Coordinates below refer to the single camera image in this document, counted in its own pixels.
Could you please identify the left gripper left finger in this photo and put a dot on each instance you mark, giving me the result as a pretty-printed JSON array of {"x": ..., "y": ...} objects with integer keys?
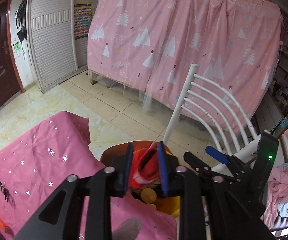
[{"x": 60, "y": 216}]

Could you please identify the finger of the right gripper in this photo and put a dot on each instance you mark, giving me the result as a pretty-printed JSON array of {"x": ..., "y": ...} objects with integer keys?
[
  {"x": 215, "y": 154},
  {"x": 199, "y": 169}
]

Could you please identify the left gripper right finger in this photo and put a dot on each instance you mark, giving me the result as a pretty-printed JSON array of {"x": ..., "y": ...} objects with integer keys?
[{"x": 196, "y": 196}]

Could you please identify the red cloth with white trim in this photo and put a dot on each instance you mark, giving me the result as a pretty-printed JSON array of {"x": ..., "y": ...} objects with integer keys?
[{"x": 145, "y": 170}]

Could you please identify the orange plastic half shell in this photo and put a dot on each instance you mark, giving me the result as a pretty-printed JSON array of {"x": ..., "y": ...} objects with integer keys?
[{"x": 148, "y": 196}]

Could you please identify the white gloved left hand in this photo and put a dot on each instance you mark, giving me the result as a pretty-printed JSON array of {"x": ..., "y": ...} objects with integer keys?
[{"x": 128, "y": 230}]

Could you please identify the white metal chair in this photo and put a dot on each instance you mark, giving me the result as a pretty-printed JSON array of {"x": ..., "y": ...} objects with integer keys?
[{"x": 219, "y": 112}]

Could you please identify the pink star tablecloth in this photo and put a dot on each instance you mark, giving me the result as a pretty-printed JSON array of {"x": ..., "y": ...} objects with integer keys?
[{"x": 34, "y": 164}]

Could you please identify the orange box lower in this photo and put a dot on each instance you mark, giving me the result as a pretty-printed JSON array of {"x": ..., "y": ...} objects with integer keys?
[{"x": 5, "y": 229}]

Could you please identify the pink tree print curtain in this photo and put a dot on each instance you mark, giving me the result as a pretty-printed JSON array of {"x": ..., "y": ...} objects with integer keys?
[{"x": 151, "y": 44}]

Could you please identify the white slatted wardrobe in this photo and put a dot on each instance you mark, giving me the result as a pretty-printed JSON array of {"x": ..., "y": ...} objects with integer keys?
[{"x": 54, "y": 53}]

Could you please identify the black bags hanging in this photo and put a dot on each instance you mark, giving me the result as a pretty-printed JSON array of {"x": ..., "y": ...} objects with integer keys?
[{"x": 21, "y": 21}]

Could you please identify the colourful wall chart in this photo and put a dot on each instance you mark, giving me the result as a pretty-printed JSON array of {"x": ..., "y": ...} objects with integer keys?
[{"x": 82, "y": 19}]

